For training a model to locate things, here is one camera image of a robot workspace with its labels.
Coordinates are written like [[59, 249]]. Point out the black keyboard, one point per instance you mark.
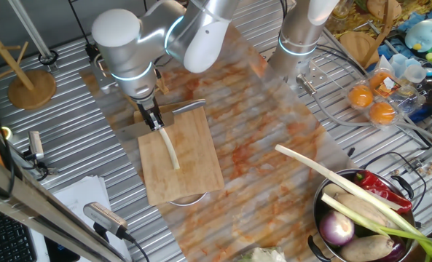
[[4, 240]]

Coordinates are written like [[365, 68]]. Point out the white paper stack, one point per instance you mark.
[[81, 193]]

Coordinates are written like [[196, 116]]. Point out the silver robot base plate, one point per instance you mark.
[[319, 74]]

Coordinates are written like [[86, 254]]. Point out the light blue plush toy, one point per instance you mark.
[[421, 36]]

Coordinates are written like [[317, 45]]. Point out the silver depth camera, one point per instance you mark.
[[36, 145], [104, 217]]

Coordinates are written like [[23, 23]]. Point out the clear plastic fruit container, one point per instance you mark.
[[401, 102]]

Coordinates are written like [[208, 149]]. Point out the red pepper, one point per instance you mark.
[[376, 183]]

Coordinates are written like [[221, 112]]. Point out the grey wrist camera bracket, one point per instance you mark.
[[104, 83]]

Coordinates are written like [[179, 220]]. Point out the purple onion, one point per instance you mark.
[[336, 229]]

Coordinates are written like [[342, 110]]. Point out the black smartphone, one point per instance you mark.
[[60, 253]]

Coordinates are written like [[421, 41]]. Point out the pale potato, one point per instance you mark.
[[332, 189]]

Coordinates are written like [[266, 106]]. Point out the marble pattern table mat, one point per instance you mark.
[[255, 127]]

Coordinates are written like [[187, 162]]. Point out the purple eggplant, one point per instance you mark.
[[397, 251]]

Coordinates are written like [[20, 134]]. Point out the steel cleaver knife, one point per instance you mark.
[[188, 105]]

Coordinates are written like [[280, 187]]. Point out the brown sweet potato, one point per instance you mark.
[[365, 249], [365, 209]]

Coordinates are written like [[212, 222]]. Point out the wooden mug tree stand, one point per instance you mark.
[[31, 91], [356, 45]]

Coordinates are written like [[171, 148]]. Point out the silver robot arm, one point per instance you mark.
[[128, 54]]

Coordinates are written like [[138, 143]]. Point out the clear glass jar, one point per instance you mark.
[[341, 11]]

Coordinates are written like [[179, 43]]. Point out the long green scallion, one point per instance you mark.
[[346, 211], [310, 164]]

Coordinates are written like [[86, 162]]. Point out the pale green cabbage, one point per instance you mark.
[[263, 255]]

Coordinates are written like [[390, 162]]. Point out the yellow dried pasta bag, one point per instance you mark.
[[416, 7]]

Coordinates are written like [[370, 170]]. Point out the silver tripod pole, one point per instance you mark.
[[31, 29]]

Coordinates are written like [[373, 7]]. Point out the orange fruit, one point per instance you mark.
[[360, 96], [377, 82], [382, 113]]

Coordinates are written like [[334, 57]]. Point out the small black object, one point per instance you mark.
[[351, 152]]

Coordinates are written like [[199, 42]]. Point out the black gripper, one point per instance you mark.
[[149, 108]]

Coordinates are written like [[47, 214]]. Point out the white plastic cup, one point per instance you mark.
[[415, 74], [397, 63]]

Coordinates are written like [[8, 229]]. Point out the wooden cutting board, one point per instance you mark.
[[193, 163]]

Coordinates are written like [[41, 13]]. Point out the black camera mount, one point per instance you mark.
[[37, 167]]

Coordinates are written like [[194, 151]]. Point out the white scallion stalk piece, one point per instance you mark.
[[169, 147]]

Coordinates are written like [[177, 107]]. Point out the aluminium frame beam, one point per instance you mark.
[[19, 194]]

